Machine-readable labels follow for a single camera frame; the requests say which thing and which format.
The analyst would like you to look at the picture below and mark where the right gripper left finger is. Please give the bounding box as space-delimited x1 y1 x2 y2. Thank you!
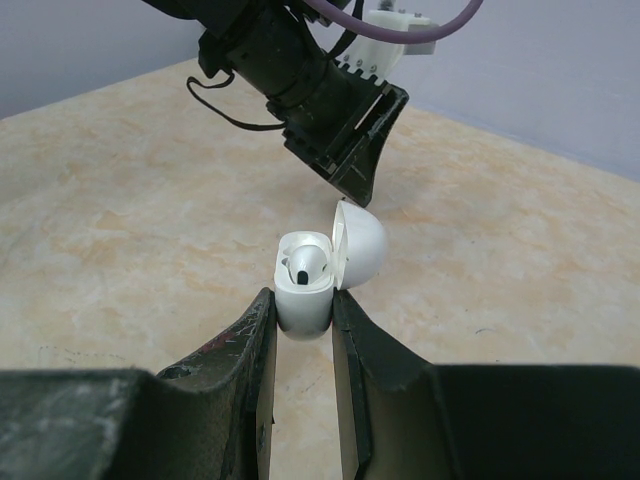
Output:
1 289 277 479

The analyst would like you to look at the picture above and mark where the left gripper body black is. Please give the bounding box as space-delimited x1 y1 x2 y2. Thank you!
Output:
283 79 409 207

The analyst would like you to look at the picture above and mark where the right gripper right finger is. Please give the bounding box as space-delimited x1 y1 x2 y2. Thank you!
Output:
332 291 639 479

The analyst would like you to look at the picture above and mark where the white earbud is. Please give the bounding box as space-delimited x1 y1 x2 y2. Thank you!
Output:
282 244 328 286

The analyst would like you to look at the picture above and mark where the white earbud case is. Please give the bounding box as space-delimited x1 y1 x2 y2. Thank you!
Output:
274 200 388 341

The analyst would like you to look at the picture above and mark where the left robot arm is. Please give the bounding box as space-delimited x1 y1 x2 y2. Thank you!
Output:
150 1 409 207

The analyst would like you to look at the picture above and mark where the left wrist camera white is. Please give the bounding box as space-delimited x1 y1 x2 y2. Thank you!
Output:
338 10 437 85

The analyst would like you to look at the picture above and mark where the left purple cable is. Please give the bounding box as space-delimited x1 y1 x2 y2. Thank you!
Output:
304 0 486 46

